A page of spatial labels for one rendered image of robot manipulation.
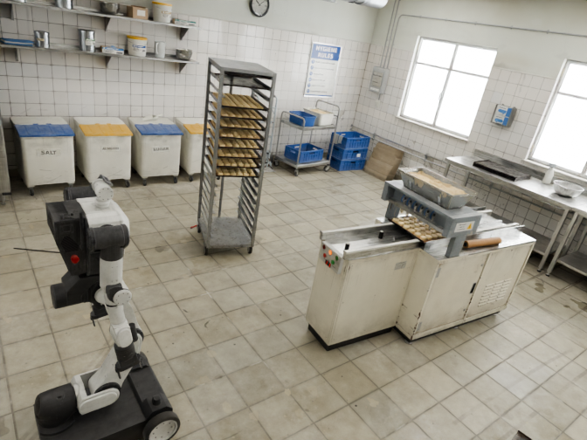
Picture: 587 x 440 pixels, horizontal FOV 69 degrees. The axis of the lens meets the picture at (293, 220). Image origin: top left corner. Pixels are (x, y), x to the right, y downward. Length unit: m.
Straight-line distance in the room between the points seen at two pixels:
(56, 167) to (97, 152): 0.47
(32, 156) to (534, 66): 6.17
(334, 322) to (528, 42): 4.78
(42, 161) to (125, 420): 3.54
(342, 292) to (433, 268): 0.72
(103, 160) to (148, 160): 0.54
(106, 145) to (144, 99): 1.02
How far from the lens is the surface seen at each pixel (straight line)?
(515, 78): 6.73
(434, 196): 3.34
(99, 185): 2.02
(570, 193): 5.91
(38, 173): 5.58
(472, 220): 3.36
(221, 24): 6.59
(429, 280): 3.40
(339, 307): 3.16
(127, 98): 6.23
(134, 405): 2.76
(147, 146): 5.75
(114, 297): 2.00
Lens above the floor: 2.24
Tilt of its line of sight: 25 degrees down
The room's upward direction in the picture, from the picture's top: 10 degrees clockwise
